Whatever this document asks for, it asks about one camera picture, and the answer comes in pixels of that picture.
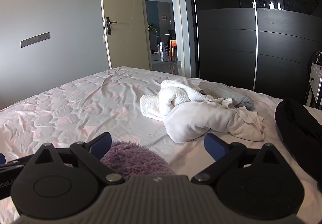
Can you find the cream bedroom door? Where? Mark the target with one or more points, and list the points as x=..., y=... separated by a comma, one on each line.
x=129, y=44

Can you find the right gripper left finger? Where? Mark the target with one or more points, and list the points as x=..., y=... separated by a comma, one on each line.
x=62, y=182

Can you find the dark sliding wardrobe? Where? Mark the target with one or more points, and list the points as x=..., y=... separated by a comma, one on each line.
x=261, y=45

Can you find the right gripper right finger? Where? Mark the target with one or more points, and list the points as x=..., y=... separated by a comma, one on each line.
x=255, y=183

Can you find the white fleece garment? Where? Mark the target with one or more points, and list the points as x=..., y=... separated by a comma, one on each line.
x=187, y=113

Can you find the white bedside cabinet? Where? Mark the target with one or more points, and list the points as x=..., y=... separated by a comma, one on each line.
x=313, y=94

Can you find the grey folded garment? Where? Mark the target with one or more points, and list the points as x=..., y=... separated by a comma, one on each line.
x=219, y=90

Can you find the black door handle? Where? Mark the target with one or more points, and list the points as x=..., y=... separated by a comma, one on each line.
x=108, y=25

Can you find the black garment on bed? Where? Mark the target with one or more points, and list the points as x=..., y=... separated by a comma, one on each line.
x=301, y=134

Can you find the grey wall switch panel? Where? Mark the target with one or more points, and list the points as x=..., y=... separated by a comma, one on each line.
x=35, y=39

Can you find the purple fuzzy garment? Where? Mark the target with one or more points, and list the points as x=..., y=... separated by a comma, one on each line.
x=129, y=158

